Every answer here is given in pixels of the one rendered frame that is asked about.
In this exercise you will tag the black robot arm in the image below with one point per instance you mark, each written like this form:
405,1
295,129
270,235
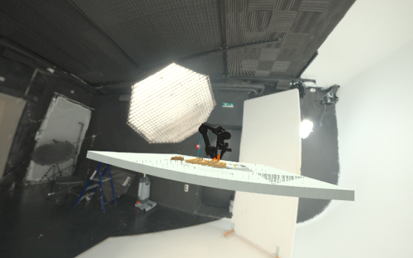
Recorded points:
221,133

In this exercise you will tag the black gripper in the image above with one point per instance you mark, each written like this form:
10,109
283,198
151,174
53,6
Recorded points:
215,149

